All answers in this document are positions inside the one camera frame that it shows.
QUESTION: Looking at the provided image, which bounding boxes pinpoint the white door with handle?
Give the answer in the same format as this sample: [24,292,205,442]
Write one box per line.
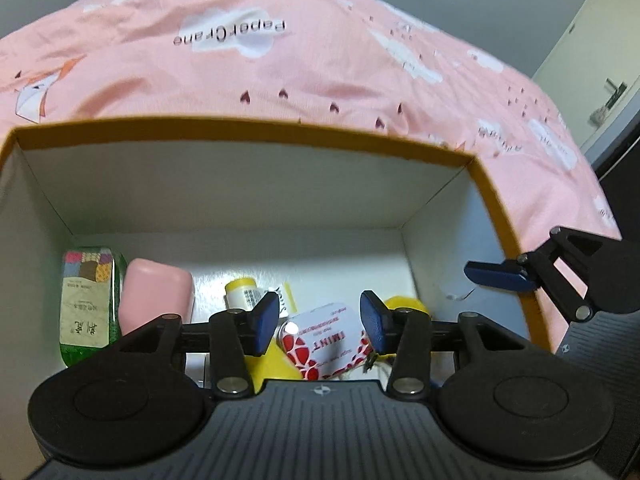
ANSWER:
[534,0,639,162]

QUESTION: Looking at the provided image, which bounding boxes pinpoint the white pouch with label card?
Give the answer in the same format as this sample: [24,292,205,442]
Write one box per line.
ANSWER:
[342,354,395,389]

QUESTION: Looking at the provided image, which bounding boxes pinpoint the pink cloud-print bedspread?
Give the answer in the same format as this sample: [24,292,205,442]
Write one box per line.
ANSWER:
[0,0,624,321]

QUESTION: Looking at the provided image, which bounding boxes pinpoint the pink plastic bottle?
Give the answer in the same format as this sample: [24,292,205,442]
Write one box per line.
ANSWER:
[118,258,195,335]

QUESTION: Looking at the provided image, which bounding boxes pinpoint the red white mint tin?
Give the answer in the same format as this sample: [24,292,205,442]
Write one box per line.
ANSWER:
[277,302,372,382]

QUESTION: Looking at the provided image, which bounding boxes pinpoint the green glass bottle with label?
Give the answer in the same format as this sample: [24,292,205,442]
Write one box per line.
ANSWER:
[58,246,127,367]

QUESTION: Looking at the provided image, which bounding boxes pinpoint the orange cardboard box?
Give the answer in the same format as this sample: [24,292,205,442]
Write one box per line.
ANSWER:
[1,117,564,479]

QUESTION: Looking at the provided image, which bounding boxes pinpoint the yellow bottle with white label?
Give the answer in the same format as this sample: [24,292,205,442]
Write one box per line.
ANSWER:
[224,276,302,392]

